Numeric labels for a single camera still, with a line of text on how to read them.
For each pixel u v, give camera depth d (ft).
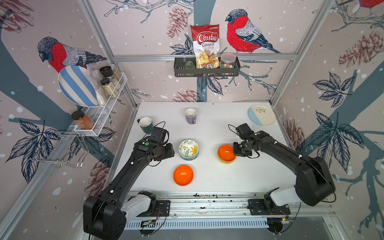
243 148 2.35
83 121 2.01
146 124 3.19
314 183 1.39
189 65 3.06
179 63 3.01
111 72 2.72
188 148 2.95
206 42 2.63
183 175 2.69
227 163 2.79
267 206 2.17
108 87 2.50
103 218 1.22
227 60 2.67
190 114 3.51
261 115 3.78
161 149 2.21
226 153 2.88
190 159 2.78
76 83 2.19
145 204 2.03
